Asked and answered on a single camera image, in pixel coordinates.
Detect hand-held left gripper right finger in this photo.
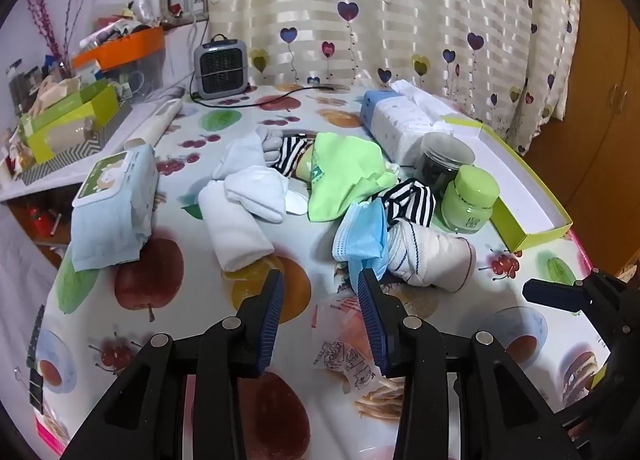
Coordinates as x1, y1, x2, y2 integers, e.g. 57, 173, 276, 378
357, 267, 583, 460

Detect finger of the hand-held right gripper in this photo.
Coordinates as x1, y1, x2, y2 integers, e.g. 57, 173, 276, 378
522, 278, 602, 314

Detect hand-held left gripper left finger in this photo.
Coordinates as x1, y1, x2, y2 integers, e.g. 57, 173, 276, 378
60, 269, 286, 460

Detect blue face mask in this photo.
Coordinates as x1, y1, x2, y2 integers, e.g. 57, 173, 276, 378
332, 201, 391, 286

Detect white sock with blue stitching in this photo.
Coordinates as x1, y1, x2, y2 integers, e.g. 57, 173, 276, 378
385, 219, 477, 293

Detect white towel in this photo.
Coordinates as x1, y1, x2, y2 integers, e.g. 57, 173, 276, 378
197, 180, 275, 272

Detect white box with green rim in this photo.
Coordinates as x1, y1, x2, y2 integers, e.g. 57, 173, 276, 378
435, 113, 574, 252

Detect black white striped sock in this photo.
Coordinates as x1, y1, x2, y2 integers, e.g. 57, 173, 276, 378
271, 134, 317, 177
370, 180, 436, 228

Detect white split-toe sock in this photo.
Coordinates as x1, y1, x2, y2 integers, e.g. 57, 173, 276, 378
224, 166, 311, 223

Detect lime green cloth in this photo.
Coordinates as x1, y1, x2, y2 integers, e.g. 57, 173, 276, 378
292, 133, 398, 223

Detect green cartoon sock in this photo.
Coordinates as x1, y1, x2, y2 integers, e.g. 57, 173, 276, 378
292, 143, 321, 182

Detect white sock with grey toes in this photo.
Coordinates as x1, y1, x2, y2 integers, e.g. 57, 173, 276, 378
212, 126, 289, 180

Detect clear printed plastic bag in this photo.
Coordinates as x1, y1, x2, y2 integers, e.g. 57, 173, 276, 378
310, 290, 396, 396

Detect fruit-print tablecloth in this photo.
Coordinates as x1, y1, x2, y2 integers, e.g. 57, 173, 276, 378
30, 83, 640, 460

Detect green cream jar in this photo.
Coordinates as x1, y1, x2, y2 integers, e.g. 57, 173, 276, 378
440, 165, 501, 233

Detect clear plastic round container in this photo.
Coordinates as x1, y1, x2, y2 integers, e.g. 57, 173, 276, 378
415, 133, 476, 191

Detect wet wipes pack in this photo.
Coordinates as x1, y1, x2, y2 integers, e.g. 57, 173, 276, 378
70, 144, 161, 271

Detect blue white tissue pack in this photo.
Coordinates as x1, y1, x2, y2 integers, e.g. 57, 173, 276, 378
360, 80, 451, 166

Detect brown wooden wardrobe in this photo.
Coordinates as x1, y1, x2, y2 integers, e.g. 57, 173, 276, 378
520, 0, 640, 286

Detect white plastic roller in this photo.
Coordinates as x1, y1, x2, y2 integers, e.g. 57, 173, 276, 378
124, 99, 182, 151

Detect black binder clip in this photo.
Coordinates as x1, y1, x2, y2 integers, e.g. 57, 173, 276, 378
27, 304, 47, 371
25, 369, 45, 412

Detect white covered side shelf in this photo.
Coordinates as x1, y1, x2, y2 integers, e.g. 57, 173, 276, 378
0, 85, 186, 203

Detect zigzag-pattern tray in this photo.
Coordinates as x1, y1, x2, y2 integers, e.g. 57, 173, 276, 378
14, 100, 134, 186

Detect grey space heater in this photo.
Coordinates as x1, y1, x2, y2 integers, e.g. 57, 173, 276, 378
194, 34, 251, 100

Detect lime green window box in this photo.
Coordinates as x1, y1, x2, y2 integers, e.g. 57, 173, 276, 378
25, 88, 121, 164

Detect olive green flat box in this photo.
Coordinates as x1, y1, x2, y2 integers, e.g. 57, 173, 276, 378
22, 79, 110, 116

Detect orange storage bin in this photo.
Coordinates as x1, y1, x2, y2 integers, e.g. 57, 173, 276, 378
71, 26, 166, 72

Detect heart-print striped curtain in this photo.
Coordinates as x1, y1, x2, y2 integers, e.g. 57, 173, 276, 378
205, 0, 583, 156

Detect assorted toiletries pile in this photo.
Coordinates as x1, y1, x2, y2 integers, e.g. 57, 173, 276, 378
77, 0, 164, 50

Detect glass jars group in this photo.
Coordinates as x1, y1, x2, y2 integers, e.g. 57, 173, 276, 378
6, 58, 42, 102

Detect purple decorative branches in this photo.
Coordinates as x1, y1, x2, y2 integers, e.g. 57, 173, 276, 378
22, 0, 121, 72

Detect black heater cable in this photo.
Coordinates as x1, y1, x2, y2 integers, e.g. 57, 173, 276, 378
189, 75, 352, 104

